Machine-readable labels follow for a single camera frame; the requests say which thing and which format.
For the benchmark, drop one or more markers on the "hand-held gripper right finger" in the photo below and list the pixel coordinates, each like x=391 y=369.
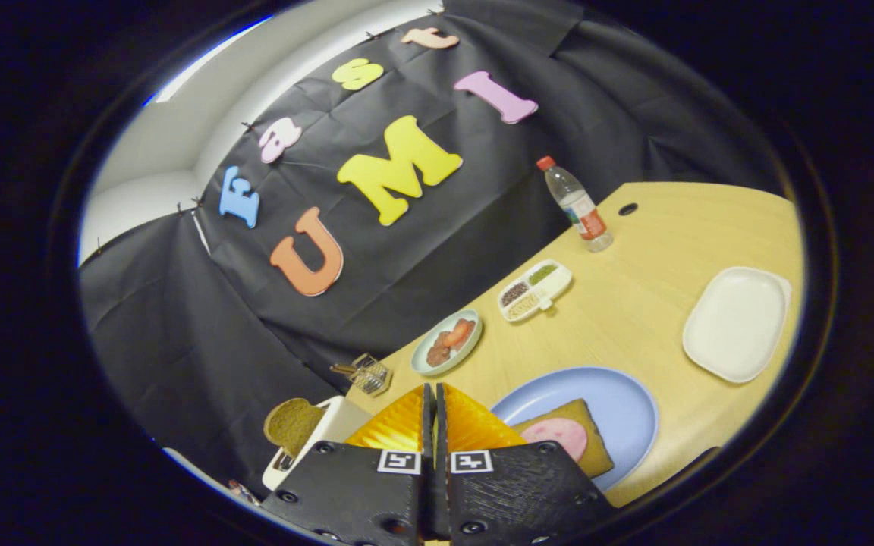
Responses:
x=513 y=493

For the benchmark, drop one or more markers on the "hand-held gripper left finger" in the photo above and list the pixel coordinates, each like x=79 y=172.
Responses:
x=353 y=493

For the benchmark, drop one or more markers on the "pink ham slice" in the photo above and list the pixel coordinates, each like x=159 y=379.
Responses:
x=558 y=436

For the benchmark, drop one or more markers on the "white toaster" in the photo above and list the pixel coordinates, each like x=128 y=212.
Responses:
x=338 y=421

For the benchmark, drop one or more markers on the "brown toast slice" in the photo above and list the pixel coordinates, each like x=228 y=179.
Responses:
x=293 y=425

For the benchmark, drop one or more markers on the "brown bread slice with ham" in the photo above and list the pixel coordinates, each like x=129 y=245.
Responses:
x=596 y=455

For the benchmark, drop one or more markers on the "red white printed object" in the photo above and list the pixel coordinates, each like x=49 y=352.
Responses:
x=243 y=491

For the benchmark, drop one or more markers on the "blue round plate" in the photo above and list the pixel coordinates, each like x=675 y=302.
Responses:
x=619 y=402

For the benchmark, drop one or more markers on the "pale green plate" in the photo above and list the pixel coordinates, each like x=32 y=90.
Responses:
x=420 y=367

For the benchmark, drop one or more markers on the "brown meat patty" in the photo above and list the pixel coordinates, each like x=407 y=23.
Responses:
x=438 y=356

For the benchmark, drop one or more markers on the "red tomato slice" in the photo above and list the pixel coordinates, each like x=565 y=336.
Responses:
x=460 y=332

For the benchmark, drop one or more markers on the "white divided condiment dish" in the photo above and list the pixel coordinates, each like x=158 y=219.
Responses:
x=534 y=291

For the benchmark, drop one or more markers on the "white rectangular plate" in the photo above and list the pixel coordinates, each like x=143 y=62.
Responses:
x=737 y=322

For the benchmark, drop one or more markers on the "clear water bottle red cap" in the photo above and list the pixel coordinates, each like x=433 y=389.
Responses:
x=577 y=205

